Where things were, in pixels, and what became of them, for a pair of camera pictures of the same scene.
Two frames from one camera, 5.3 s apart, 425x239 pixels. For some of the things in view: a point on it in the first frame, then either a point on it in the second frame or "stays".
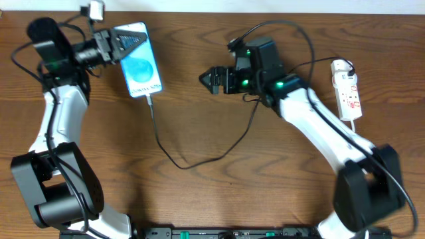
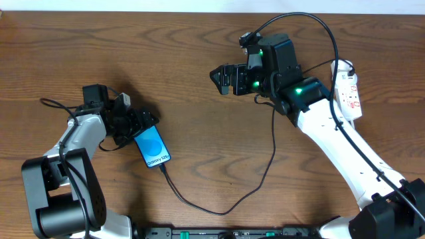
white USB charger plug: [340, 79] stays
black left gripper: [107, 46] to [142, 121]
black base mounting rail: [222, 232] stays
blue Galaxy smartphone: [139, 67] to [152, 147]
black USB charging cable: [246, 129] to [271, 164]
